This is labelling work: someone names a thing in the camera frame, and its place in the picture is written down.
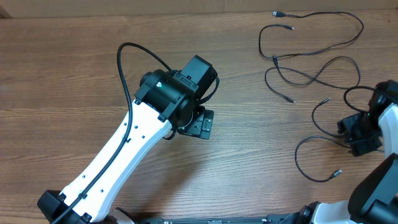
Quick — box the long black USB cable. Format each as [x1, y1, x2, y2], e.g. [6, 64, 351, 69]
[258, 11, 364, 60]

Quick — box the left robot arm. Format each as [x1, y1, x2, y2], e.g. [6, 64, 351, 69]
[37, 55, 220, 223]

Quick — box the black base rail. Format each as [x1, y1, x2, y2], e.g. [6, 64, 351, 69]
[111, 207, 312, 224]

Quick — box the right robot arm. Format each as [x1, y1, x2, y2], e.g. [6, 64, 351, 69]
[283, 80, 397, 223]

